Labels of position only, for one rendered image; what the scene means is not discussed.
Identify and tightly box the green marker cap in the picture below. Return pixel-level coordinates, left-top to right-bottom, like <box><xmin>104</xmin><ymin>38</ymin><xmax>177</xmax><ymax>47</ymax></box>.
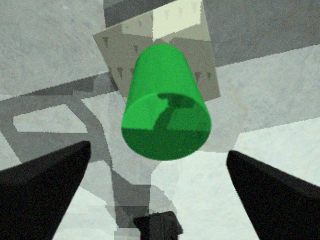
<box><xmin>121</xmin><ymin>44</ymin><xmax>212</xmax><ymax>161</ymax></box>

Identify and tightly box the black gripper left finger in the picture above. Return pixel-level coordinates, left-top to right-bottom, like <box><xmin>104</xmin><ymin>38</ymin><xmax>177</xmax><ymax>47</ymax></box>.
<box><xmin>0</xmin><ymin>141</ymin><xmax>91</xmax><ymax>240</ymax></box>

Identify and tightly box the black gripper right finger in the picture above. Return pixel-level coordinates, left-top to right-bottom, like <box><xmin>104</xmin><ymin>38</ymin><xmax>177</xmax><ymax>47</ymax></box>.
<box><xmin>225</xmin><ymin>150</ymin><xmax>320</xmax><ymax>240</ymax></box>

